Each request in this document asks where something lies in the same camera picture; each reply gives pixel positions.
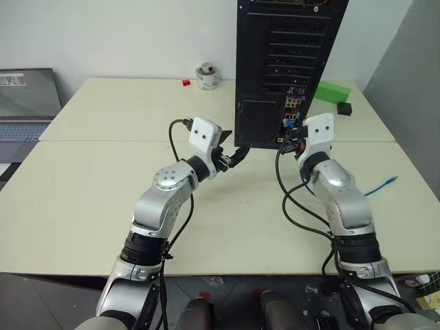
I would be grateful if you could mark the small red block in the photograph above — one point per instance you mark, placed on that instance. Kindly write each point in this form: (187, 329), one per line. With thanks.
(186, 82)

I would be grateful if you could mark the dark rounded shape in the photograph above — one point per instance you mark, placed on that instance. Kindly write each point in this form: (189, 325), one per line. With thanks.
(278, 311)
(197, 314)

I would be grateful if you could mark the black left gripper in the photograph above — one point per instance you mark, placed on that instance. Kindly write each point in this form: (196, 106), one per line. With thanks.
(221, 161)

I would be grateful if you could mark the small metal cylinder weight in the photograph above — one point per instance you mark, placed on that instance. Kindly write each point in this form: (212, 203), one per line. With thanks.
(207, 67)

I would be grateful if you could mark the white tape roll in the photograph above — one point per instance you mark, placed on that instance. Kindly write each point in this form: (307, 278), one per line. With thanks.
(207, 82)

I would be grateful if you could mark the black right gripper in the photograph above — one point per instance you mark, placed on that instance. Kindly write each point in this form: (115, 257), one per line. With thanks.
(302, 144)

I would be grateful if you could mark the grey partition panel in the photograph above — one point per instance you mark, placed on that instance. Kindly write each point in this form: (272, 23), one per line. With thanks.
(409, 103)

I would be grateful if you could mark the green box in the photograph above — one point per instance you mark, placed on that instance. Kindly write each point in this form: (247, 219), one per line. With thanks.
(331, 92)

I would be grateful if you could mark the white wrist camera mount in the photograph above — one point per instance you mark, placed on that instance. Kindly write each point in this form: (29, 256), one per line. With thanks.
(203, 135)
(319, 132)

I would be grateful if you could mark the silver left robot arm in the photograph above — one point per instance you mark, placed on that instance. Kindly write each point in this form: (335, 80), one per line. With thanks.
(165, 197)

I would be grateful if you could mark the yellow paper sheet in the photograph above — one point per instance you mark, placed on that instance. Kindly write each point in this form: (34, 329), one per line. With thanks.
(429, 292)

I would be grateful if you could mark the grey laptop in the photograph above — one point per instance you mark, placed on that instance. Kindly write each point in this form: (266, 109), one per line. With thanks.
(24, 103)

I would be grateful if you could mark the small black box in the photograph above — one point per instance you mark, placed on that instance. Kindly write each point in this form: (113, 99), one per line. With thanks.
(344, 108)

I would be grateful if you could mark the black computer tower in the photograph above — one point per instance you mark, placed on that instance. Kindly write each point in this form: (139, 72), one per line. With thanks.
(275, 68)

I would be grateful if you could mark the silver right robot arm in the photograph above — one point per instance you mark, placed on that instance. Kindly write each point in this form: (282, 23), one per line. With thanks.
(343, 203)

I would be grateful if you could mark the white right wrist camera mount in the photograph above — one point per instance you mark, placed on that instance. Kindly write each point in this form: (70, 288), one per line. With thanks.
(319, 132)

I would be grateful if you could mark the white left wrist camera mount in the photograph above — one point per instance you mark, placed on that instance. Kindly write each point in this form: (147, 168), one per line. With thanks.
(203, 135)

